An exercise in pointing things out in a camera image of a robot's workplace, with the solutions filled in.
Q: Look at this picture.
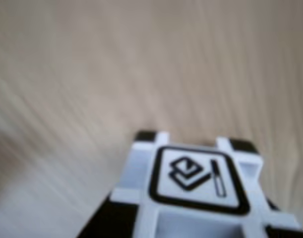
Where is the white cube with stacked-squares symbol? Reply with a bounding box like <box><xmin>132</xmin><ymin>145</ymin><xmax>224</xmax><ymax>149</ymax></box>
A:
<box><xmin>76</xmin><ymin>130</ymin><xmax>303</xmax><ymax>238</ymax></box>

